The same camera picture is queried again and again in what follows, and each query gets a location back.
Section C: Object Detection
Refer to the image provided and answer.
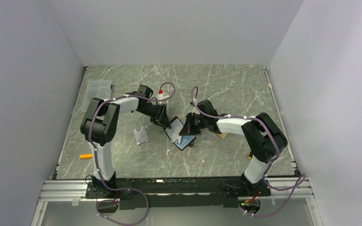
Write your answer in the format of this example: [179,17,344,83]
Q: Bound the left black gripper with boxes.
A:
[138,103,172,129]

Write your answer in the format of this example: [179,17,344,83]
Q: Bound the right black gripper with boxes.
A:
[179,113,208,136]

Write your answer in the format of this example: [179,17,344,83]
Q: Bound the black leather card holder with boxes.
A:
[163,116,197,152]

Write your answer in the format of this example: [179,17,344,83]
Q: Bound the clear plastic screw box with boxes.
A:
[81,80,113,112]

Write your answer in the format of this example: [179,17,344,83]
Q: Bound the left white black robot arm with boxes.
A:
[80,85,172,198]

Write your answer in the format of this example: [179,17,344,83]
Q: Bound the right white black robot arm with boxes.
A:
[179,100,288,195]

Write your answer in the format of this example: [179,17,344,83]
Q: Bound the silver credit card stack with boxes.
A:
[133,126,150,145]

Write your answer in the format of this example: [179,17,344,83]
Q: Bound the orange card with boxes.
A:
[217,133,228,139]

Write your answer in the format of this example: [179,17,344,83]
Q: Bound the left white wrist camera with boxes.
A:
[156,89,170,104]

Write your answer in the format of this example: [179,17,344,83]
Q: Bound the aluminium frame rail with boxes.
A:
[39,178,315,205]

